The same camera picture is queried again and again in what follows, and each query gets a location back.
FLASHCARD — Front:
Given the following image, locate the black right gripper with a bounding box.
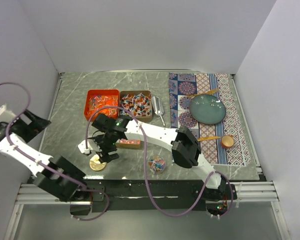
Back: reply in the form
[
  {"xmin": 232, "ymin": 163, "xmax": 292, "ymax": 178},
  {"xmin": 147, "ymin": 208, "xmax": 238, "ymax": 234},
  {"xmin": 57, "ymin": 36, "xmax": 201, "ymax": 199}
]
[{"xmin": 91, "ymin": 131, "xmax": 119, "ymax": 164}]

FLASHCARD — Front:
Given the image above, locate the gold tin of star candies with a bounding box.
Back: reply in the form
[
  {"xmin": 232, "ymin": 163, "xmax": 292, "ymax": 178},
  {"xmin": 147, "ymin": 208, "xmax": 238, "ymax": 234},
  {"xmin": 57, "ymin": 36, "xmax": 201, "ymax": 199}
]
[{"xmin": 115, "ymin": 139, "xmax": 141, "ymax": 149}]

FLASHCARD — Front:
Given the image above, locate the orange tin of lollipops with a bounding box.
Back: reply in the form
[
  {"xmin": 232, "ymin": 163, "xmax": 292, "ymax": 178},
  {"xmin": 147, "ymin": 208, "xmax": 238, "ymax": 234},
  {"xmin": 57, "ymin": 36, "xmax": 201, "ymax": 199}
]
[{"xmin": 84, "ymin": 89, "xmax": 120, "ymax": 120}]

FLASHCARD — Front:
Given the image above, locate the beige tin of small lollipops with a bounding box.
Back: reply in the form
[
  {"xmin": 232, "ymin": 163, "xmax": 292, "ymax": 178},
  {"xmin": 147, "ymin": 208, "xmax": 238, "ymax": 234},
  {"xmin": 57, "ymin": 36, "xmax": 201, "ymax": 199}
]
[{"xmin": 119, "ymin": 90, "xmax": 153, "ymax": 123}]

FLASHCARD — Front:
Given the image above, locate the gold jar lid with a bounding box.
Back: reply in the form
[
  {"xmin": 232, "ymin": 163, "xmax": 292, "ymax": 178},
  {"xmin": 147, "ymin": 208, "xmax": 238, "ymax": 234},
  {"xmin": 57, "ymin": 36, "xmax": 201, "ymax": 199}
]
[{"xmin": 89, "ymin": 154, "xmax": 107, "ymax": 171}]

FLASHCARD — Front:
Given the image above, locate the silver metal scoop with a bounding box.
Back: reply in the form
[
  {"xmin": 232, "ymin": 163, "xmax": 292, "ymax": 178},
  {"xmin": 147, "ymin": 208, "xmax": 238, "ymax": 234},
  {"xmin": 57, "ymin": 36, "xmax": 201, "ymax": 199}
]
[{"xmin": 151, "ymin": 96, "xmax": 166, "ymax": 127}]

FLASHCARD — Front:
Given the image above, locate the clear plastic jar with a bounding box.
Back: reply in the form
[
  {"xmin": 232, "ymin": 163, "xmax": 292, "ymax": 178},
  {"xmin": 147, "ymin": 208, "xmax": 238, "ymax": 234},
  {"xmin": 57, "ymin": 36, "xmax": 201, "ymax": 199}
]
[{"xmin": 148, "ymin": 155, "xmax": 166, "ymax": 174}]

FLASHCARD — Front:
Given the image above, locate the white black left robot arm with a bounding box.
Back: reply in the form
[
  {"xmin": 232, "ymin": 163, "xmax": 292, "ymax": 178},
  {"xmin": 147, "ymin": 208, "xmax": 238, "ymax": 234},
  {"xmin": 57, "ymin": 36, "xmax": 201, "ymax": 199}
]
[{"xmin": 0, "ymin": 104, "xmax": 90, "ymax": 202}]

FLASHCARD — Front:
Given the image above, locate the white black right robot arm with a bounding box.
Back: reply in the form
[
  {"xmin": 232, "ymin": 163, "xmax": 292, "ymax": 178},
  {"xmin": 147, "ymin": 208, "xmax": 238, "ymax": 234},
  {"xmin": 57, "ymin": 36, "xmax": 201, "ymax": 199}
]
[{"xmin": 90, "ymin": 113, "xmax": 226, "ymax": 201}]

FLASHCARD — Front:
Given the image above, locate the patterned blue placemat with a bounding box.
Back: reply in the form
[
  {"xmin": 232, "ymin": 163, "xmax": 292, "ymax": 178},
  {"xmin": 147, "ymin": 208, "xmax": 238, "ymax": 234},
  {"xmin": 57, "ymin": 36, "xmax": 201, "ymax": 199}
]
[{"xmin": 168, "ymin": 73, "xmax": 252, "ymax": 166}]

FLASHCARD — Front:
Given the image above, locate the teal ceramic plate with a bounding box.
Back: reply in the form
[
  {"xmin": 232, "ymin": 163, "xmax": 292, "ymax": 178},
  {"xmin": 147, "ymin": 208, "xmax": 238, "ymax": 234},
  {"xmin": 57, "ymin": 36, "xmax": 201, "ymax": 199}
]
[{"xmin": 188, "ymin": 94, "xmax": 226, "ymax": 125}]

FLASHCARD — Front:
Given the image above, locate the copper cup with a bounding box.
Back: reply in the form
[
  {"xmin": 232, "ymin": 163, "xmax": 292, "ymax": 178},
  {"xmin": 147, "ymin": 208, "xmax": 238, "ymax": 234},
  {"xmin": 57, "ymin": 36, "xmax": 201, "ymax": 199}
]
[{"xmin": 220, "ymin": 135, "xmax": 235, "ymax": 149}]

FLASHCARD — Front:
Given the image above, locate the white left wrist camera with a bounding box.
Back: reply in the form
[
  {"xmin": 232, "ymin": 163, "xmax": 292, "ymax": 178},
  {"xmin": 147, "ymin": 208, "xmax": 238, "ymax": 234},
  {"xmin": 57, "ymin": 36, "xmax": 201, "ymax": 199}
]
[{"xmin": 0, "ymin": 104, "xmax": 16, "ymax": 123}]

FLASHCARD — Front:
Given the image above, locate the black aluminium mounting rail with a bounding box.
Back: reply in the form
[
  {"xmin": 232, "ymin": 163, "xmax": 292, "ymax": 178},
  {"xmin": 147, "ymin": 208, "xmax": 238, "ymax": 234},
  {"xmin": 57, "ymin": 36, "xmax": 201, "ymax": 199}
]
[{"xmin": 14, "ymin": 178, "xmax": 280, "ymax": 218}]

